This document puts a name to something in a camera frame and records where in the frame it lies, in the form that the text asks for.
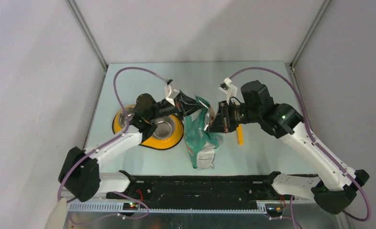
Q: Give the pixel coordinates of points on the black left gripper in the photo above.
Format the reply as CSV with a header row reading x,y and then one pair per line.
x,y
181,108

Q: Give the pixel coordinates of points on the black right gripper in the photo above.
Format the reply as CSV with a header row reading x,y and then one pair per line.
x,y
223,123

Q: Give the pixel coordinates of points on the green white pet food bag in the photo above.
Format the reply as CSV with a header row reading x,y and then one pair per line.
x,y
201,144

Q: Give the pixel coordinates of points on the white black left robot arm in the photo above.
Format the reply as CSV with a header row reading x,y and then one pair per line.
x,y
81,173

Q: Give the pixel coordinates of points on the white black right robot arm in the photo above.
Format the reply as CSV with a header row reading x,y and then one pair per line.
x,y
335,185

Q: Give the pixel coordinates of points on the yellow double pet bowl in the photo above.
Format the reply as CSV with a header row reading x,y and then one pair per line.
x,y
168,133

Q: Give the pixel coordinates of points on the yellow plastic scoop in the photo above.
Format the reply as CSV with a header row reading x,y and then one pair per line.
x,y
240,137

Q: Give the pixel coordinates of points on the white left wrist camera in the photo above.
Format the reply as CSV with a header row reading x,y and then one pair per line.
x,y
171,92

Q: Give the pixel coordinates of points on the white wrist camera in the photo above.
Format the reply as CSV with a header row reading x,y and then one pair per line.
x,y
171,92
228,89

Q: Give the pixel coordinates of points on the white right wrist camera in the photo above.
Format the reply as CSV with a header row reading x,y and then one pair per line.
x,y
228,89

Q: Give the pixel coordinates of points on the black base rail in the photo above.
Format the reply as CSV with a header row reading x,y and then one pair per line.
x,y
202,192

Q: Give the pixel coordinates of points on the aluminium frame rail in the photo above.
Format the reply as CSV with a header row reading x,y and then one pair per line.
x,y
117,204

